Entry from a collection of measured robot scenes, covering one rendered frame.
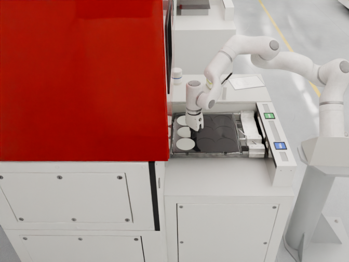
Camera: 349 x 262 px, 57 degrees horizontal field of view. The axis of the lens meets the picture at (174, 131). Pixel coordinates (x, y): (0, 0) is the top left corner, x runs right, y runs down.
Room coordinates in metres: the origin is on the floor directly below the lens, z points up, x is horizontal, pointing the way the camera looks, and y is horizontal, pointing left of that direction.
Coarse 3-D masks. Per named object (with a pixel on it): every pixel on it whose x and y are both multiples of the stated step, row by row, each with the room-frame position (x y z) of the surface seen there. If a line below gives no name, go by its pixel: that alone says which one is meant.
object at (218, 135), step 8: (176, 120) 1.55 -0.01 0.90; (208, 120) 1.54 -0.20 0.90; (216, 120) 1.54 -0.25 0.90; (224, 120) 1.54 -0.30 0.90; (232, 120) 1.54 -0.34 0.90; (176, 128) 1.47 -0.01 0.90; (208, 128) 1.46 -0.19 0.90; (216, 128) 1.46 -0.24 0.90; (224, 128) 1.46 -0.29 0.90; (232, 128) 1.46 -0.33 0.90; (176, 136) 1.40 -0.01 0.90; (200, 136) 1.39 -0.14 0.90; (208, 136) 1.39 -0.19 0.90; (216, 136) 1.39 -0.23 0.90; (224, 136) 1.39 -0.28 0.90; (232, 136) 1.39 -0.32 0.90; (200, 144) 1.33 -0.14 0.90; (208, 144) 1.33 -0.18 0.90; (216, 144) 1.32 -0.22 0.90; (224, 144) 1.32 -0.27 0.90; (232, 144) 1.32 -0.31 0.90
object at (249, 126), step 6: (240, 120) 1.58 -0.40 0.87; (246, 120) 1.56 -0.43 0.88; (252, 120) 1.56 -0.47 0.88; (246, 126) 1.50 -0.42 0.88; (252, 126) 1.50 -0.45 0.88; (246, 132) 1.44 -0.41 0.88; (252, 132) 1.44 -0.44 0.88; (246, 144) 1.35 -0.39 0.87; (252, 144) 1.34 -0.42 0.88; (258, 144) 1.34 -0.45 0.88; (252, 156) 1.26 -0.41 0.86; (258, 156) 1.26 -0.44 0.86
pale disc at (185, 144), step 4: (180, 140) 1.36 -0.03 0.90; (184, 140) 1.36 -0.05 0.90; (188, 140) 1.36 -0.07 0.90; (192, 140) 1.36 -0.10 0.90; (176, 144) 1.33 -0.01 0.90; (180, 144) 1.33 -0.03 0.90; (184, 144) 1.33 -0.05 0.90; (188, 144) 1.33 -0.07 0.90; (192, 144) 1.33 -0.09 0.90; (180, 148) 1.30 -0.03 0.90; (184, 148) 1.30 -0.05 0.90; (188, 148) 1.30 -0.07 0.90
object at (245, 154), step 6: (174, 156) 1.31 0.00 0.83; (180, 156) 1.31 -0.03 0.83; (186, 156) 1.31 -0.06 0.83; (192, 156) 1.31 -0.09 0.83; (198, 156) 1.31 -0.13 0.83; (204, 156) 1.31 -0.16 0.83; (210, 156) 1.31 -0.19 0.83; (216, 156) 1.30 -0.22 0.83; (222, 156) 1.30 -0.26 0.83; (228, 156) 1.30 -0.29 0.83; (234, 156) 1.30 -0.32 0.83; (240, 156) 1.30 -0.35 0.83; (246, 156) 1.30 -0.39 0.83
